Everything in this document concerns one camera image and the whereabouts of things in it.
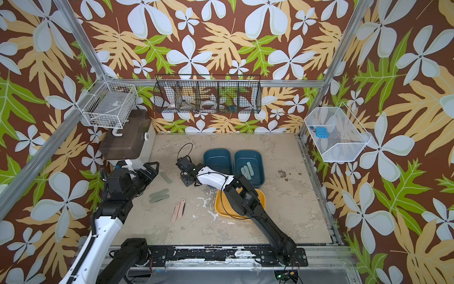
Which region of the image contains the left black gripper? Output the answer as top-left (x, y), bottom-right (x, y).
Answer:
top-left (126, 161), bottom-right (158, 201)

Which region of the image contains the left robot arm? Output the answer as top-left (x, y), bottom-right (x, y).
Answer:
top-left (61, 162), bottom-right (160, 284)

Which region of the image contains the yellow storage box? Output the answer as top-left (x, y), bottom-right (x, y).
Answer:
top-left (215, 189), bottom-right (266, 220)

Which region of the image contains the white wire basket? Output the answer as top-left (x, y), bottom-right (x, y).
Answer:
top-left (77, 75), bottom-right (138, 129)
top-left (305, 103), bottom-right (372, 163)

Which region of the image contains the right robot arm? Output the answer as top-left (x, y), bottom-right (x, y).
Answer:
top-left (176, 155), bottom-right (297, 265)

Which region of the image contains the blue object in basket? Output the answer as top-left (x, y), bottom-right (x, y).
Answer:
top-left (315, 127), bottom-right (329, 138)

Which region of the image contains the left teal storage box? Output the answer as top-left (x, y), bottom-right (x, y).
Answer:
top-left (203, 148), bottom-right (233, 175)

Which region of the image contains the white wire basket left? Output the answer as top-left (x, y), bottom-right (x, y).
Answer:
top-left (77, 75), bottom-right (138, 129)

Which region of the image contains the white wire basket right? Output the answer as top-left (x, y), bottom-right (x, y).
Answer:
top-left (305, 103), bottom-right (372, 163)

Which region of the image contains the black wire basket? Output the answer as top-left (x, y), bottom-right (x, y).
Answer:
top-left (152, 75), bottom-right (262, 114)

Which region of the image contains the teal storage box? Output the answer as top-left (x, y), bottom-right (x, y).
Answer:
top-left (234, 150), bottom-right (265, 189)
top-left (203, 148), bottom-right (233, 175)

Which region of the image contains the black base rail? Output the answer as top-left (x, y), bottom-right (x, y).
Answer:
top-left (141, 244), bottom-right (309, 267)

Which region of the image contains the small electronics board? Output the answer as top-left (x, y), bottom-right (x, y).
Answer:
top-left (274, 270), bottom-right (300, 284)

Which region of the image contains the brown lidded white container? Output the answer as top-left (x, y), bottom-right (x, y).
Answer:
top-left (99, 110), bottom-right (156, 170)

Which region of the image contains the right teal storage box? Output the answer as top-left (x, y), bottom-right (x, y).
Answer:
top-left (234, 150), bottom-right (265, 189)

